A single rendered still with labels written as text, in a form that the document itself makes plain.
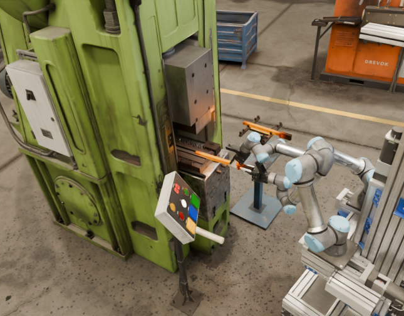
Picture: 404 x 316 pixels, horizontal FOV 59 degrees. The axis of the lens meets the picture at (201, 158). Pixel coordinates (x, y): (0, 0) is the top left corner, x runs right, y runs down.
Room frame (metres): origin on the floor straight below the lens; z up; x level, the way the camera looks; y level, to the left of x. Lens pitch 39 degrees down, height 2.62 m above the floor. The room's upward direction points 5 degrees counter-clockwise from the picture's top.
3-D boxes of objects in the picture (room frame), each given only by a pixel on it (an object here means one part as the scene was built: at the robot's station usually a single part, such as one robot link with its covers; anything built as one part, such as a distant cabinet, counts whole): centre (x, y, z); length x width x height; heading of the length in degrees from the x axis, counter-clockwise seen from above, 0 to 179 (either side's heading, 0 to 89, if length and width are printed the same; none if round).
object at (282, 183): (1.73, -0.53, 0.98); 0.11 x 0.08 x 0.09; 56
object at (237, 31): (6.19, -0.49, 0.36); 1.20 x 0.80 x 0.72; 64
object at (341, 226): (1.30, -0.73, 0.98); 0.13 x 0.12 x 0.14; 115
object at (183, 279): (1.52, 0.21, 0.54); 0.04 x 0.04 x 1.08; 56
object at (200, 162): (2.15, 0.14, 0.96); 0.42 x 0.20 x 0.09; 56
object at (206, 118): (2.15, 0.14, 1.32); 0.42 x 0.20 x 0.10; 56
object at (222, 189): (2.20, 0.12, 0.69); 0.56 x 0.38 x 0.45; 56
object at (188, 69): (2.18, 0.12, 1.56); 0.42 x 0.39 x 0.40; 56
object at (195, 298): (1.52, 0.21, 0.05); 0.22 x 0.22 x 0.09; 56
